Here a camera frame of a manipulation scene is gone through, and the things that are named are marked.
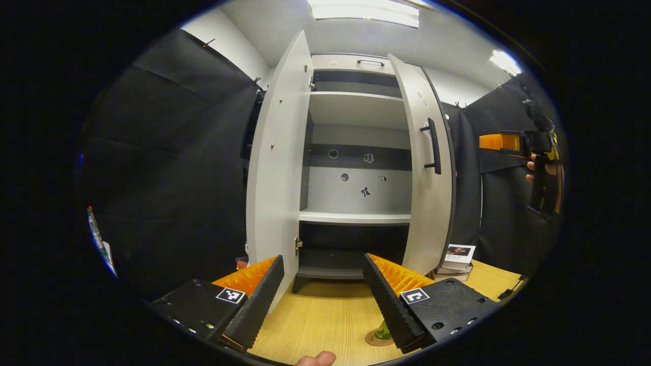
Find small ceiling light panel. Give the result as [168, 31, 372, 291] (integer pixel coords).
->
[489, 49, 523, 77]

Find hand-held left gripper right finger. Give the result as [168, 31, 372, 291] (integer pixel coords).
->
[362, 253, 501, 355]

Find book with photo cover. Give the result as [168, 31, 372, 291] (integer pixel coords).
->
[441, 244, 477, 270]

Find large ceiling light panel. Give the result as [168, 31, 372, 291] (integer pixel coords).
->
[308, 0, 420, 28]

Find white and black cabinet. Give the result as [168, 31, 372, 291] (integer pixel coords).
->
[292, 53, 412, 295]

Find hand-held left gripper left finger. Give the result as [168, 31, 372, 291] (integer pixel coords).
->
[147, 254, 285, 354]

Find round cork coaster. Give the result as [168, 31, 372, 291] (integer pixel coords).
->
[365, 330, 395, 347]

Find white cabinet door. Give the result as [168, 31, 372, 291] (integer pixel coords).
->
[246, 29, 314, 313]
[388, 53, 457, 278]

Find black right door handle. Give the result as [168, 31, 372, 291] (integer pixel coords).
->
[420, 118, 442, 175]

